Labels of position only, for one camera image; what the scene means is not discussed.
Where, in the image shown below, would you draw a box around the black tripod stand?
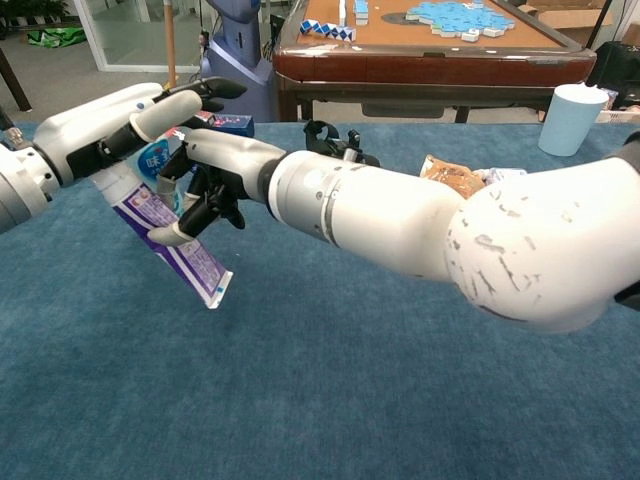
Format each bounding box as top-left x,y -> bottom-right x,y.
584,0 -> 614,51

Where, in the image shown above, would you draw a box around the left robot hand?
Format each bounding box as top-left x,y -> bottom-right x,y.
32,77 -> 249,189

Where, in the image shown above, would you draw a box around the green bag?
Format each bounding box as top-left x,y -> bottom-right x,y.
27,27 -> 87,49

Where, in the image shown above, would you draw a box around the blue mahjong tile pile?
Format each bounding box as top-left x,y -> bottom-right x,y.
404,0 -> 516,44

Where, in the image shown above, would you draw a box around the cardboard box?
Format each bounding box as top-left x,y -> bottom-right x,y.
519,0 -> 614,32

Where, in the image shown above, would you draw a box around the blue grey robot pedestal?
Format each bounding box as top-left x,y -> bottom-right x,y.
201,0 -> 276,124

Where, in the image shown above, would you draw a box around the green potted plants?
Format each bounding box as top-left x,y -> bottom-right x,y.
0,0 -> 69,26

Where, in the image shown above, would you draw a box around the dark wooden table leg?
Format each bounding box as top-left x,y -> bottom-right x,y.
0,47 -> 32,112

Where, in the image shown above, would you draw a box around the wooden pole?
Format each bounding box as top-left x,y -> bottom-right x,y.
163,0 -> 179,91

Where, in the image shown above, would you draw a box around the blue felt table mat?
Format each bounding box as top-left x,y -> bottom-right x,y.
0,121 -> 640,480

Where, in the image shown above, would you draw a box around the blue white snake puzzle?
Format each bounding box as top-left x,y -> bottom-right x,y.
298,18 -> 357,42

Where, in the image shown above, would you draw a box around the purple toothpaste tube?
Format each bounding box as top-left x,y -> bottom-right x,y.
89,167 -> 235,312

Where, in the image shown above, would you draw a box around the dark blue box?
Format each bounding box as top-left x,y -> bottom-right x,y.
197,113 -> 255,139

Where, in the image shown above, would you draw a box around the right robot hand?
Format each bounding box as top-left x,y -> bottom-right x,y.
148,127 -> 289,246

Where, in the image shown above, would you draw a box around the white bottle blue label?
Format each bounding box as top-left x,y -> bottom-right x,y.
132,139 -> 191,216

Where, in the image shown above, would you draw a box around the tangled black cables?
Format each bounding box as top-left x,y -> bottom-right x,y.
185,29 -> 211,89

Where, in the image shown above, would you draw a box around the light blue cup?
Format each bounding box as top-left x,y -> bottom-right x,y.
537,83 -> 610,158

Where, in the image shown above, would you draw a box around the white box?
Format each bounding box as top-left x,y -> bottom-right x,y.
474,167 -> 529,189

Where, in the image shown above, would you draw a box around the orange spout pouch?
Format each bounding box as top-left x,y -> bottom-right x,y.
418,154 -> 487,200

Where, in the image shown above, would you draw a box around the brown mahjong table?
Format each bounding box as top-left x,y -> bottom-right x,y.
272,0 -> 599,124

